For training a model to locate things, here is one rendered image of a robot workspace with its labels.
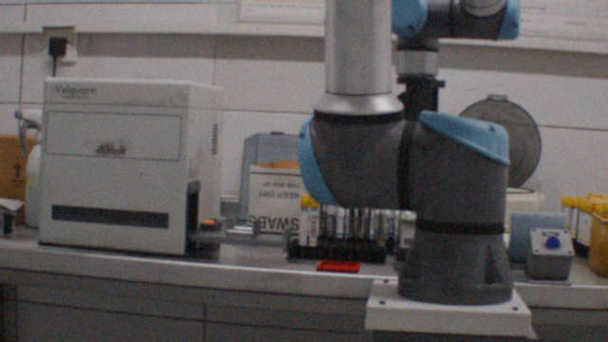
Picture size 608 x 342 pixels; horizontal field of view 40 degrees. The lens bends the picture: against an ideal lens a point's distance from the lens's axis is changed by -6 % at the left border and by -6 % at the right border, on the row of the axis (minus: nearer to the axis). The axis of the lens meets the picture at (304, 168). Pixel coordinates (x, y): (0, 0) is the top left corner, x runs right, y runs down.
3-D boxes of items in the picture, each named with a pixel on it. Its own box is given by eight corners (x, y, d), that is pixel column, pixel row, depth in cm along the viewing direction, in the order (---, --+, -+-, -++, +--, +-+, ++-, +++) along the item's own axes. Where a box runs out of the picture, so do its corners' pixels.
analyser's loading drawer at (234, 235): (167, 244, 147) (167, 214, 147) (177, 239, 154) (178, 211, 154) (285, 253, 145) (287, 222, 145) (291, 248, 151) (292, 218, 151)
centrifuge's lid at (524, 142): (449, 90, 194) (453, 96, 201) (443, 201, 192) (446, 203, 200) (543, 95, 188) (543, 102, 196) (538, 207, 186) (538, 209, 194)
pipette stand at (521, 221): (506, 269, 149) (511, 213, 149) (506, 263, 156) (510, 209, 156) (561, 272, 147) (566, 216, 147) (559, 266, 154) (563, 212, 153)
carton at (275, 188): (243, 238, 174) (246, 163, 173) (267, 223, 203) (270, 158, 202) (367, 247, 171) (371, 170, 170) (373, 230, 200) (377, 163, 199)
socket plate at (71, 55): (44, 62, 213) (47, 28, 212) (46, 62, 214) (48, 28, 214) (75, 62, 212) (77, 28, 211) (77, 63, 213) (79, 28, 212)
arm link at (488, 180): (503, 226, 102) (508, 113, 102) (393, 218, 106) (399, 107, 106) (509, 218, 113) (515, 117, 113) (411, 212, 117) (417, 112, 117)
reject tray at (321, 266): (315, 271, 140) (315, 266, 140) (320, 264, 147) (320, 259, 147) (357, 274, 140) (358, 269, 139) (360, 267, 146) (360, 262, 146)
